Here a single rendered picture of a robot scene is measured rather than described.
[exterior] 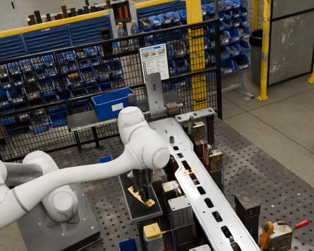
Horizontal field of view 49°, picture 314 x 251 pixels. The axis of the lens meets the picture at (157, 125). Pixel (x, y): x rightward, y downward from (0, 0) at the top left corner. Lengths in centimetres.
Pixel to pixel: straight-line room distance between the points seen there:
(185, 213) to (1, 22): 720
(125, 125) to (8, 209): 49
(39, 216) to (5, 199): 79
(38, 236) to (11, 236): 142
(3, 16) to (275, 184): 702
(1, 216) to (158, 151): 57
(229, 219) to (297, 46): 370
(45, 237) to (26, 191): 80
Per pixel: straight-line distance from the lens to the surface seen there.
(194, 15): 280
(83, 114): 276
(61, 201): 182
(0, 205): 132
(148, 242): 149
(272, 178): 245
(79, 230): 208
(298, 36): 510
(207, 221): 172
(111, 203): 235
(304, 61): 533
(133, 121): 127
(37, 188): 131
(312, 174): 368
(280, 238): 162
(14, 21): 839
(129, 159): 118
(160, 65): 277
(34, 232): 208
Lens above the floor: 224
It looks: 30 degrees down
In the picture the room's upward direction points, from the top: 8 degrees counter-clockwise
